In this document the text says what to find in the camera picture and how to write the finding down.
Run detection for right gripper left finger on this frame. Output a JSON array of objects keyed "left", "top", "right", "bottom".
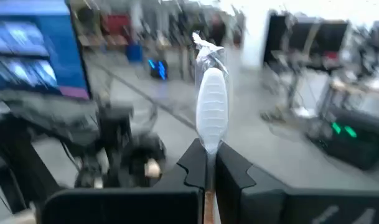
[{"left": 153, "top": 138, "right": 207, "bottom": 191}]

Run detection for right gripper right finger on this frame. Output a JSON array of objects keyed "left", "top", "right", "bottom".
[{"left": 215, "top": 141, "right": 289, "bottom": 224}]

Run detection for black device blue lights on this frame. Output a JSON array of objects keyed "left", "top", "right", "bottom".
[{"left": 147, "top": 57, "right": 170, "bottom": 81}]

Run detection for black device green lights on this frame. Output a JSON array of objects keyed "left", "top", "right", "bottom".
[{"left": 306, "top": 104, "right": 379, "bottom": 171}]

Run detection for blue tablet screen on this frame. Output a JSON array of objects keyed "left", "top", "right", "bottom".
[{"left": 0, "top": 0, "right": 91, "bottom": 101}]

